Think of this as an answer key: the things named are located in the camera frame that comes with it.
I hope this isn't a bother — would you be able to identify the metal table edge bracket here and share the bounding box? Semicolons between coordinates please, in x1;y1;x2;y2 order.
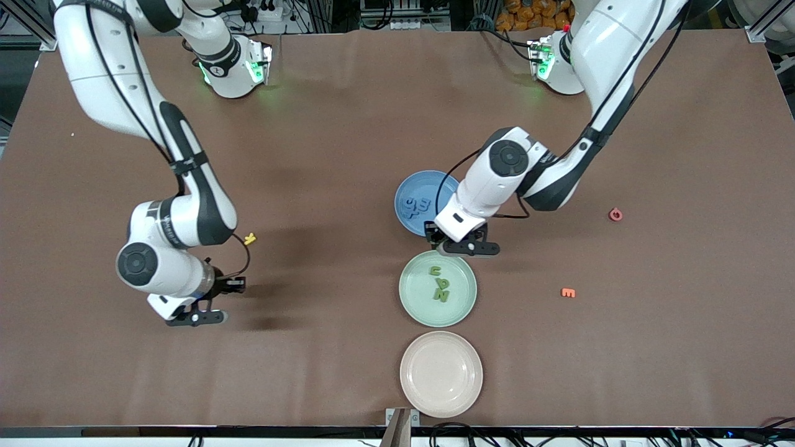
380;407;420;447

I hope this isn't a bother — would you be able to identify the white power strip with plugs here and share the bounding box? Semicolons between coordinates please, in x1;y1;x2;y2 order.
248;0;284;23

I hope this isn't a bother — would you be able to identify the light green plate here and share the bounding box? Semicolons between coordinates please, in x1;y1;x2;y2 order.
398;250;478;328

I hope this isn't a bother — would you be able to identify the pale pink plate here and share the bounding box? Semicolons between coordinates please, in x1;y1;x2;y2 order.
399;330;484;419

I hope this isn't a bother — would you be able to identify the brown table cover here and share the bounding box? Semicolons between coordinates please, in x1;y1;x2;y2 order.
0;28;795;430

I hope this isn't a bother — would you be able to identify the black table edge rail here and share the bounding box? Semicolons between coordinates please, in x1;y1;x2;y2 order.
0;425;795;439

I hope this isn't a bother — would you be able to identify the long white power strip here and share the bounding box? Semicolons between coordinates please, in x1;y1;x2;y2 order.
389;18;452;32

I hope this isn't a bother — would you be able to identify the aluminium frame profile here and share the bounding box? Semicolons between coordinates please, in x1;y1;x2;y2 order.
745;0;784;44
12;0;58;52

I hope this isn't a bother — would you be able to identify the black base power cable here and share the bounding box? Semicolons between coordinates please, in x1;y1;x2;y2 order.
472;16;536;63

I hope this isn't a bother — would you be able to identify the blue plate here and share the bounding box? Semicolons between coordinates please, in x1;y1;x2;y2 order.
394;169;463;238

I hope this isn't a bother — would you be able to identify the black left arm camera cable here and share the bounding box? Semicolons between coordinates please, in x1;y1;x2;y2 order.
435;0;691;220

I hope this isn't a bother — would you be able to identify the orange objects pile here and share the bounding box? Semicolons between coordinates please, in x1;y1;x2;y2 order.
496;0;573;33

